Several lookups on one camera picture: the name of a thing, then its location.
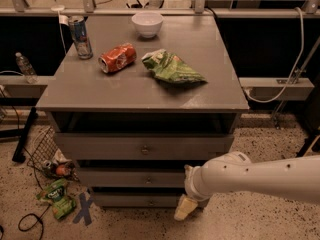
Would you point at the grey drawer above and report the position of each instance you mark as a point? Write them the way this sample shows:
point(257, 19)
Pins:
point(136, 200)
point(92, 146)
point(116, 177)

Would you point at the white bowl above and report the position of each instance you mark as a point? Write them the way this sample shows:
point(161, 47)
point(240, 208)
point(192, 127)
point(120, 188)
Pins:
point(147, 24)

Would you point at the grey bottom drawer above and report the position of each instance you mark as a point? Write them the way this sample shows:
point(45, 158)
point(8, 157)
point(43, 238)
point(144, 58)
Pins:
point(136, 200)

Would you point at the black stand leg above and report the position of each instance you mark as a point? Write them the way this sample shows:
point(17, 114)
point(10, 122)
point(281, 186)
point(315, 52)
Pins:
point(18, 156)

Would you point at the green snack bag on floor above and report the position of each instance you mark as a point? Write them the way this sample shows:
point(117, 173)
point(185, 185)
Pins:
point(56, 195)

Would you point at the wire basket with trash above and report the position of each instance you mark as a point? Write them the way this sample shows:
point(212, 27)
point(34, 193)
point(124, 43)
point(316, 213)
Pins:
point(48, 159)

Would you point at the clear plastic water bottle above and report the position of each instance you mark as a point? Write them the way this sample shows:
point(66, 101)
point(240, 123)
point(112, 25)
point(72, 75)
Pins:
point(26, 68)

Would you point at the tall blue energy can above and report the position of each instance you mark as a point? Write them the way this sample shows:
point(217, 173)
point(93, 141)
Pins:
point(80, 37)

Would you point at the green chip bag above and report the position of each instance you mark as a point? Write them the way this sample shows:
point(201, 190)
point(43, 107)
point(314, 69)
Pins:
point(168, 67)

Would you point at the grey drawer cabinet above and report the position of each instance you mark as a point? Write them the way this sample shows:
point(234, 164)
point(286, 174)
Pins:
point(80, 98)

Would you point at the crushed orange soda can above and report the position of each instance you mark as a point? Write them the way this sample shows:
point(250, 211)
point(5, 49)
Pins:
point(117, 58)

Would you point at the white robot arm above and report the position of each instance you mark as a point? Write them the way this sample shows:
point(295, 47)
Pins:
point(293, 179)

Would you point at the grey top drawer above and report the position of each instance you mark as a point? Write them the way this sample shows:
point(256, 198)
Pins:
point(92, 146)

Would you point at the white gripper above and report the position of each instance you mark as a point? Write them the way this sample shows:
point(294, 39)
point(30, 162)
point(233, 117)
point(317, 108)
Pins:
point(192, 183)

